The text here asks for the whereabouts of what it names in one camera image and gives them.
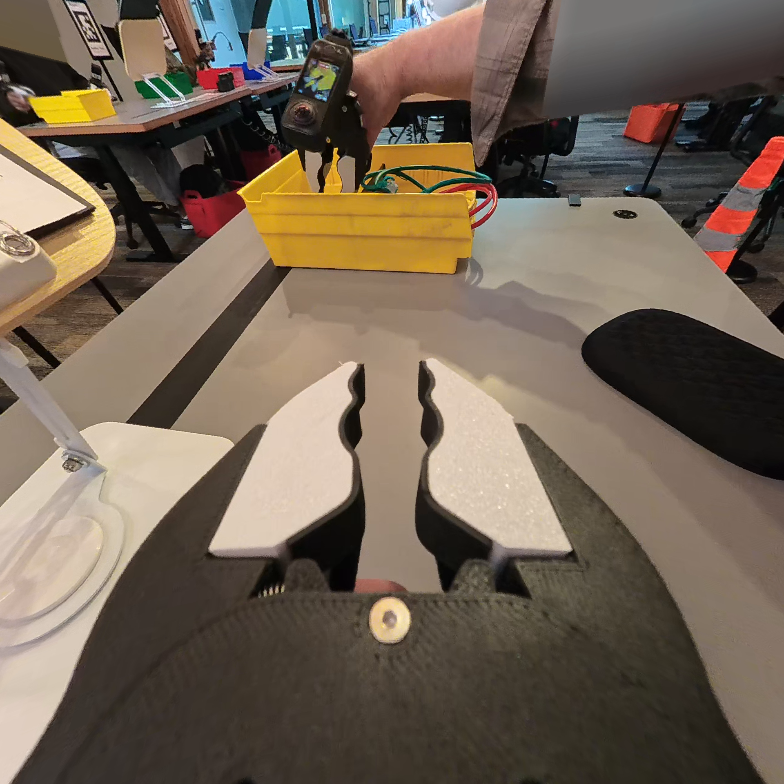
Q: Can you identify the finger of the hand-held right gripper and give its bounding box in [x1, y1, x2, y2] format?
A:
[336, 153, 370, 193]
[299, 149, 336, 194]

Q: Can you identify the white sign stand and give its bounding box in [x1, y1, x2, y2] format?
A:
[0, 217, 236, 784]

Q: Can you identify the striped orange traffic cone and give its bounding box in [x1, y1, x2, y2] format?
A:
[694, 135, 784, 274]

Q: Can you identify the small yellow bin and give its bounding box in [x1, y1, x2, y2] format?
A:
[27, 89, 117, 125]

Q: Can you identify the green ethernet cable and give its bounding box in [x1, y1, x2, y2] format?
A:
[360, 164, 494, 197]

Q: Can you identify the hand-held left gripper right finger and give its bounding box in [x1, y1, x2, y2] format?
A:
[414, 357, 577, 586]

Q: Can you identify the black quilted wrist rest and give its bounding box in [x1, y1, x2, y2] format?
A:
[581, 308, 784, 481]

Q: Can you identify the person's right forearm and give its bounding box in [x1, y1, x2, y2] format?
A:
[392, 0, 558, 167]

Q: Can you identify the black stanchion post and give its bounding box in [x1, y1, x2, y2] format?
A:
[624, 104, 688, 198]

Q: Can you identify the red ethernet cable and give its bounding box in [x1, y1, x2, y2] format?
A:
[423, 180, 499, 232]

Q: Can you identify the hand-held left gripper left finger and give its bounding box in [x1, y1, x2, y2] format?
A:
[208, 360, 368, 586]

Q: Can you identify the grey office desk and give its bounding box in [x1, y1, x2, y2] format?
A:
[17, 76, 301, 264]

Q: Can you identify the black office chair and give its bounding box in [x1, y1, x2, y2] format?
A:
[496, 115, 579, 198]

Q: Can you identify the tan board on stand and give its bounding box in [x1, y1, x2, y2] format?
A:
[118, 18, 168, 83]

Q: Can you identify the person's right hand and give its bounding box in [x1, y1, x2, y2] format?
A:
[350, 46, 408, 148]

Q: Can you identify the small green bin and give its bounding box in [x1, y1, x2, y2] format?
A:
[134, 71, 194, 100]

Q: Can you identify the red floor bin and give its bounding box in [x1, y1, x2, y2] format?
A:
[238, 144, 284, 183]
[179, 179, 247, 240]

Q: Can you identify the yellow plastic bin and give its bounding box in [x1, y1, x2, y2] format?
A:
[237, 142, 496, 275]

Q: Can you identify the small red bin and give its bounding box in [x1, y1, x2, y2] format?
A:
[196, 65, 247, 93]

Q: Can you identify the orange storage bin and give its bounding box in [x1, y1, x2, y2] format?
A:
[623, 103, 687, 145]

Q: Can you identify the black white tag sign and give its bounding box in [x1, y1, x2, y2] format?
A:
[63, 0, 115, 62]

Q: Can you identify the wooden sign board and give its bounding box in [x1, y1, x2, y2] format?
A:
[0, 118, 117, 336]

